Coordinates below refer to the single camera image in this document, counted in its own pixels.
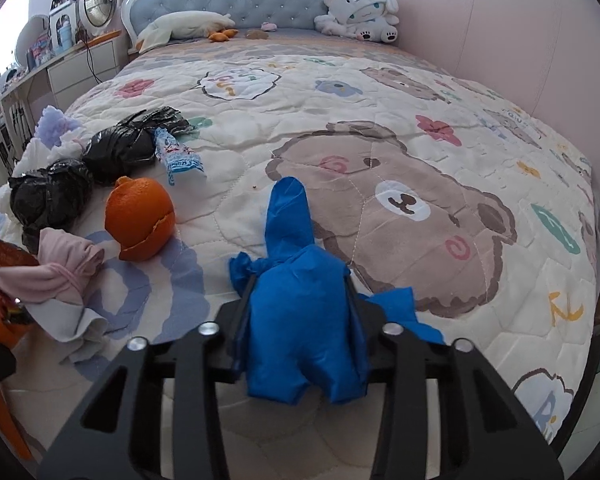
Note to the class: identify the white dresser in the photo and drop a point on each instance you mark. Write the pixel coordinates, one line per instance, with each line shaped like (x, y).
(82, 67)

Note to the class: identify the blue tufted headboard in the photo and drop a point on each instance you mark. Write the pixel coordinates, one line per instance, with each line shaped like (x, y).
(240, 2)

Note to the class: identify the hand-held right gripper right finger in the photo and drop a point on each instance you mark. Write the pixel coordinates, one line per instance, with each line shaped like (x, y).
(369, 316)

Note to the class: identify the orange fruit peel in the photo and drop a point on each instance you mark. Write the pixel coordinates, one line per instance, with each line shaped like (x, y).
(137, 215)

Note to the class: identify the blue rubber glove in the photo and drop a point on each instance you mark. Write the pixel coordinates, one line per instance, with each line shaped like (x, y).
(300, 310)

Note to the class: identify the white plush dog toy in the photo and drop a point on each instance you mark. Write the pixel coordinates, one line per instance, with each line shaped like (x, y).
(360, 10)

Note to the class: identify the white plush pillow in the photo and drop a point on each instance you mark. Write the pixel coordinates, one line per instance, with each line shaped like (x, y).
(185, 25)

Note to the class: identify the orange plastic bag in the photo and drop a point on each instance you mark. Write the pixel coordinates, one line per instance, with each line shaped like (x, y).
(2, 255)

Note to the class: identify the blue snack wrapper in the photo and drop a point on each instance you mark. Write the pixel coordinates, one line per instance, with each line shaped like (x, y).
(175, 155)

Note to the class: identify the small orange plush toy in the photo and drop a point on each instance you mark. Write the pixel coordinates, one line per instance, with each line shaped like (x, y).
(223, 34)

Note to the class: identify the black plastic bag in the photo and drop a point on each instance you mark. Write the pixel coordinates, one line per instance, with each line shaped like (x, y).
(47, 195)
(122, 142)

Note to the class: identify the small pink plush toy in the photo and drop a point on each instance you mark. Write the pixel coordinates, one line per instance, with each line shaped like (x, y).
(269, 26)

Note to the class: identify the grey white crumpled cloth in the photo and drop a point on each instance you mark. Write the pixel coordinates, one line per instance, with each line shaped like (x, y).
(70, 322)

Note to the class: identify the round electric heater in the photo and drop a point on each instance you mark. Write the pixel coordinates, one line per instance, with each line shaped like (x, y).
(99, 2)

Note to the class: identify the round white mirror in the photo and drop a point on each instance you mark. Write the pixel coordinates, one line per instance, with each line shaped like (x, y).
(30, 40)

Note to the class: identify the bear printed blanket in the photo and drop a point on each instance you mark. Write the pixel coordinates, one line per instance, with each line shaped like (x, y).
(380, 110)

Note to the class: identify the pink crumpled cloth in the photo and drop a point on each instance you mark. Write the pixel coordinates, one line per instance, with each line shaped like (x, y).
(55, 270)

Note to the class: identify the small brown plush toy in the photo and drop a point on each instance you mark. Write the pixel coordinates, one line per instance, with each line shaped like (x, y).
(256, 34)

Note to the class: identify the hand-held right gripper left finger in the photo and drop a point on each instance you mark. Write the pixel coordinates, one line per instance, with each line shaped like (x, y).
(229, 322)

